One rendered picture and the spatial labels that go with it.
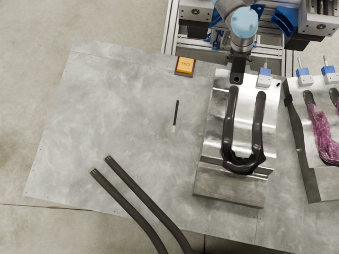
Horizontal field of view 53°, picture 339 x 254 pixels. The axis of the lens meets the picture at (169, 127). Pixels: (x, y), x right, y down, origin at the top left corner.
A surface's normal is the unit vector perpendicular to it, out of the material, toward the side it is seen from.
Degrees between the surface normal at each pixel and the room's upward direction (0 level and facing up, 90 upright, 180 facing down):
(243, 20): 11
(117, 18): 0
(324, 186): 0
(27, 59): 0
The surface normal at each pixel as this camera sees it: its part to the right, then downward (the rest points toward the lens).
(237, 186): 0.02, -0.30
